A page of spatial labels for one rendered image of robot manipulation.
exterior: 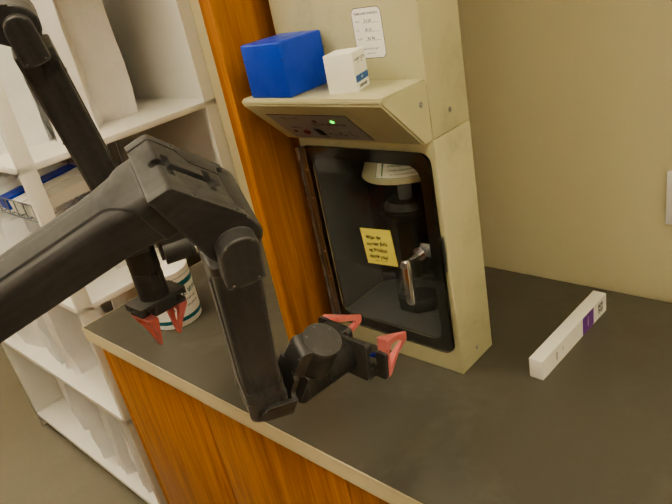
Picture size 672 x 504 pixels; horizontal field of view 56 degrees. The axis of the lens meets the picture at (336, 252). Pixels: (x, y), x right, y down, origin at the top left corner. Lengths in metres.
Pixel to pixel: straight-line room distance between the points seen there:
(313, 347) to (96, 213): 0.41
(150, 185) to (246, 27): 0.74
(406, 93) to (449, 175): 0.18
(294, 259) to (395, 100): 0.52
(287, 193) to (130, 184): 0.79
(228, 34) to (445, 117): 0.42
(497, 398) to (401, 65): 0.61
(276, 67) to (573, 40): 0.61
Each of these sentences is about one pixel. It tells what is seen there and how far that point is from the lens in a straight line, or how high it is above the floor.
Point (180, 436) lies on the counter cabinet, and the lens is 1.76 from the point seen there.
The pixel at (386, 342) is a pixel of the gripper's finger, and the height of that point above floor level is 1.17.
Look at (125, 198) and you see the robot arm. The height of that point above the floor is 1.56.
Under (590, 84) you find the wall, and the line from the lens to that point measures 1.38.
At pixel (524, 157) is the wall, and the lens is 1.49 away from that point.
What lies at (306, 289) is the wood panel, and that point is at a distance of 1.40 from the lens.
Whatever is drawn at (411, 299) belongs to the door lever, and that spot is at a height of 1.13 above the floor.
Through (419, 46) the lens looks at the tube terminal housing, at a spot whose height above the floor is 1.56.
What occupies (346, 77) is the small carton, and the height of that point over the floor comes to 1.53.
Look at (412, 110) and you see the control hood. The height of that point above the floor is 1.47.
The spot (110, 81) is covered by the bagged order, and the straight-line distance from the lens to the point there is 2.22.
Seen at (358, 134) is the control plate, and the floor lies 1.43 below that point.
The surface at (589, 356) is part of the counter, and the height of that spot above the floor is 0.94.
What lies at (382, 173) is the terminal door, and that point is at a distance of 1.12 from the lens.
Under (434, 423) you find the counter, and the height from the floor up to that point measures 0.94.
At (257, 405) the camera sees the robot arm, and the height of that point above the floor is 1.18.
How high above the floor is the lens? 1.71
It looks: 25 degrees down
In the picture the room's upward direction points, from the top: 12 degrees counter-clockwise
